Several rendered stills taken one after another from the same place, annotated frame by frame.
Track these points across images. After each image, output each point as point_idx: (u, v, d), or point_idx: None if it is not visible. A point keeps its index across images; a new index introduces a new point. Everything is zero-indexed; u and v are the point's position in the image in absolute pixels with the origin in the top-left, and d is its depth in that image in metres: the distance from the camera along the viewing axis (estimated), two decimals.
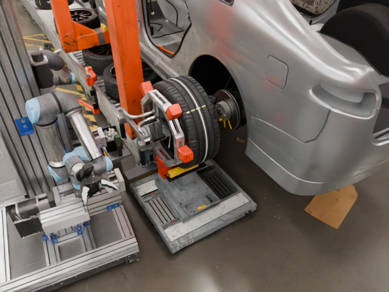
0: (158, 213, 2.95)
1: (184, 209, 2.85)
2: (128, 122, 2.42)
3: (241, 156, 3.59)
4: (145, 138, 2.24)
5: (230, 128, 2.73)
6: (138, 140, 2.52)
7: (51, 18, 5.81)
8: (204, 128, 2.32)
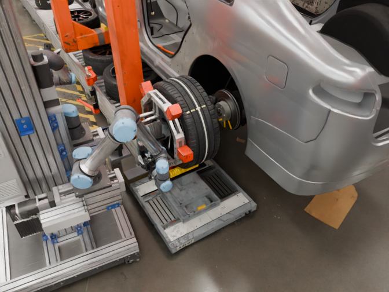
0: (158, 213, 2.95)
1: (184, 209, 2.85)
2: None
3: (241, 156, 3.59)
4: None
5: (230, 128, 2.73)
6: (138, 140, 2.52)
7: (51, 18, 5.81)
8: (204, 128, 2.32)
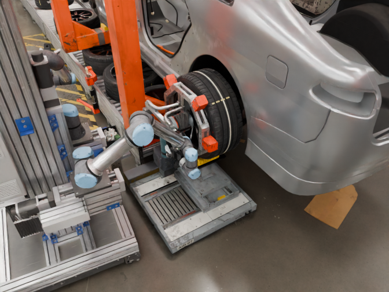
0: (158, 213, 2.95)
1: (204, 199, 2.93)
2: (153, 113, 2.50)
3: (241, 156, 3.59)
4: (172, 128, 2.32)
5: None
6: None
7: (51, 18, 5.81)
8: (228, 119, 2.40)
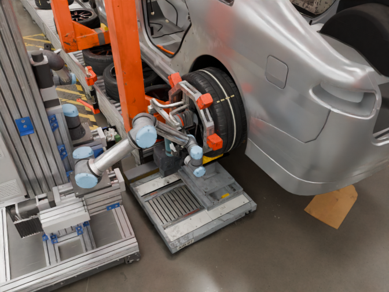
0: (158, 213, 2.95)
1: (208, 197, 2.95)
2: (158, 112, 2.51)
3: (241, 156, 3.59)
4: (177, 127, 2.34)
5: None
6: None
7: (51, 18, 5.81)
8: (233, 117, 2.41)
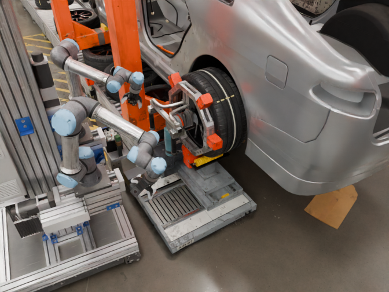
0: (158, 213, 2.95)
1: (208, 197, 2.95)
2: (158, 112, 2.51)
3: (241, 156, 3.59)
4: (177, 127, 2.34)
5: None
6: (167, 130, 2.61)
7: (51, 18, 5.81)
8: (233, 117, 2.41)
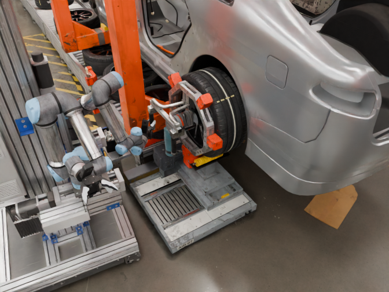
0: (158, 213, 2.95)
1: (208, 197, 2.95)
2: (158, 112, 2.51)
3: (241, 156, 3.59)
4: (177, 127, 2.34)
5: None
6: (167, 130, 2.61)
7: (51, 18, 5.81)
8: (233, 117, 2.41)
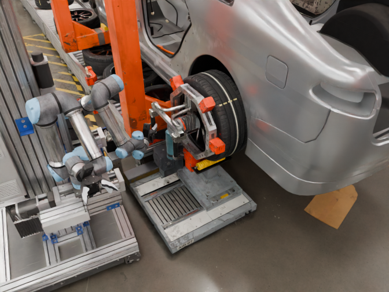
0: (158, 213, 2.95)
1: None
2: (160, 115, 2.48)
3: (241, 156, 3.59)
4: (179, 131, 2.31)
5: None
6: (169, 133, 2.58)
7: (51, 18, 5.81)
8: (236, 120, 2.38)
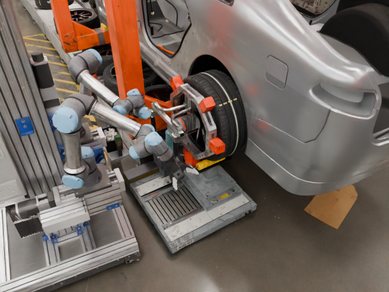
0: (158, 213, 2.95)
1: None
2: (160, 115, 2.48)
3: (241, 156, 3.59)
4: (179, 131, 2.31)
5: None
6: (169, 133, 2.58)
7: (51, 18, 5.81)
8: (236, 120, 2.38)
